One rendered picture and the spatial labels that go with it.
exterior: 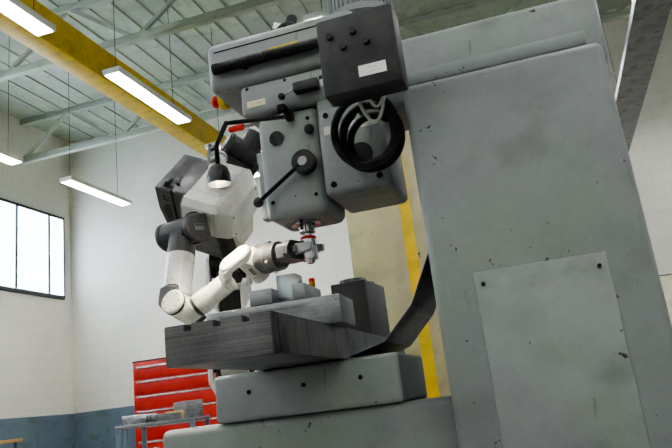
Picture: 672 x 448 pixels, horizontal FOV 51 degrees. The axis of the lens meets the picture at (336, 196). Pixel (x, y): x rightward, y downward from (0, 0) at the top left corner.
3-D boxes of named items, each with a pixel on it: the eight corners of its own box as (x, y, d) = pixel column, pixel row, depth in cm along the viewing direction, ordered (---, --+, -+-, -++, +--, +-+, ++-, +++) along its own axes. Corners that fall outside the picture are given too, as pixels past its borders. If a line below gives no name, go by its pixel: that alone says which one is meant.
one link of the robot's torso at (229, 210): (158, 261, 264) (140, 189, 240) (205, 203, 287) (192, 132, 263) (229, 284, 255) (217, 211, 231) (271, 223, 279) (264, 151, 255)
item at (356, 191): (324, 196, 195) (314, 109, 203) (349, 215, 218) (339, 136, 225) (391, 183, 190) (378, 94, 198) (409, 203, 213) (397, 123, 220)
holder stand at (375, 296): (336, 343, 227) (329, 281, 232) (358, 345, 247) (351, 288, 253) (372, 337, 223) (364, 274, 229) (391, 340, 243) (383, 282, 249)
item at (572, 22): (317, 124, 202) (309, 60, 208) (340, 147, 223) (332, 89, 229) (611, 55, 182) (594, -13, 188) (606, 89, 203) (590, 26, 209)
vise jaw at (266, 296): (249, 306, 177) (248, 291, 179) (269, 312, 192) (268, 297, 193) (272, 303, 176) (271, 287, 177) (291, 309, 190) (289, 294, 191)
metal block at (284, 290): (277, 299, 181) (275, 275, 183) (285, 301, 187) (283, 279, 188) (297, 296, 180) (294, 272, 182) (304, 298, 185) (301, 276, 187)
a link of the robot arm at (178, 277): (148, 317, 217) (157, 251, 229) (174, 330, 228) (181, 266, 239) (180, 311, 213) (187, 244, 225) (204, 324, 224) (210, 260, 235)
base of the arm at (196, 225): (164, 261, 238) (149, 231, 236) (185, 246, 249) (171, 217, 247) (198, 250, 231) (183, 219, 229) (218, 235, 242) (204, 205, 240)
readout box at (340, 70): (322, 95, 174) (313, 20, 180) (333, 108, 182) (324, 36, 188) (402, 76, 169) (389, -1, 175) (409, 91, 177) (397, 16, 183)
